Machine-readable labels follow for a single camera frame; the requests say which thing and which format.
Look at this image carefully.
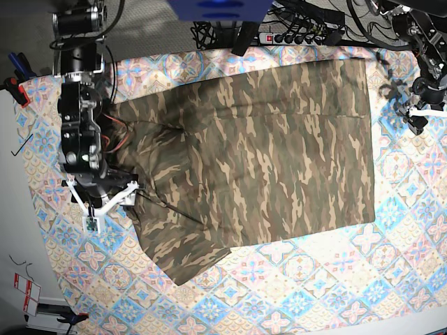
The red black clamp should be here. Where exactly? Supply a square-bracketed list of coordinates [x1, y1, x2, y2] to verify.
[3, 77, 30, 107]

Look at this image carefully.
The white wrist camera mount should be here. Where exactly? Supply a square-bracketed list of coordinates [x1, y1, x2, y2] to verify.
[409, 106, 446, 118]
[62, 177, 140, 235]

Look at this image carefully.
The black wire basket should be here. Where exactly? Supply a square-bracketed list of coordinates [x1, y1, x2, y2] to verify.
[190, 21, 219, 50]

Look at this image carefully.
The camouflage T-shirt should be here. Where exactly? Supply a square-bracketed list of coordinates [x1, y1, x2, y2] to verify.
[110, 59, 375, 285]

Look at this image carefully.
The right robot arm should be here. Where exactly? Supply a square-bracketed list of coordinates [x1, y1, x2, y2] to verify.
[50, 1, 138, 212]

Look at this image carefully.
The red white label card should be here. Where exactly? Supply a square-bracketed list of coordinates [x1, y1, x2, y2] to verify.
[14, 273, 41, 316]

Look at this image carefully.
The white power strip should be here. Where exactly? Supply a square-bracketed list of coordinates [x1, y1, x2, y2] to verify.
[258, 31, 328, 46]

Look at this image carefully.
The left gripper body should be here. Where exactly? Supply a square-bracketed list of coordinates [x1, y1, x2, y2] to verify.
[397, 76, 446, 135]

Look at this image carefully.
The black allen key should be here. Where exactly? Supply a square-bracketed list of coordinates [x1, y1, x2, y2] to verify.
[10, 133, 34, 157]

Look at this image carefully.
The blue camera housing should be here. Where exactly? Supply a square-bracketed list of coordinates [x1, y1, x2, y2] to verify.
[167, 0, 272, 22]

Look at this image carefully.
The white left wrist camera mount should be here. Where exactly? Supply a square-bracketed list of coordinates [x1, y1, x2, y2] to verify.
[409, 106, 446, 118]

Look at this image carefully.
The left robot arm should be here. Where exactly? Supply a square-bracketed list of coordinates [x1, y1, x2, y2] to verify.
[346, 1, 446, 135]

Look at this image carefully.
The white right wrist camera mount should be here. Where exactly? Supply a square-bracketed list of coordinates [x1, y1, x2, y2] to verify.
[62, 177, 140, 235]

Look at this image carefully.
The blue orange bottom clamp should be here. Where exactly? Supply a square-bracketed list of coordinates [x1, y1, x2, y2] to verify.
[57, 312, 89, 334]

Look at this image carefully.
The patterned tile tablecloth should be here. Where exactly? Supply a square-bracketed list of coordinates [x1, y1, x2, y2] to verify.
[15, 47, 446, 334]

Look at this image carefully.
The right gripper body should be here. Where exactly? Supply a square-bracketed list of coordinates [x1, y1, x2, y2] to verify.
[59, 139, 139, 197]

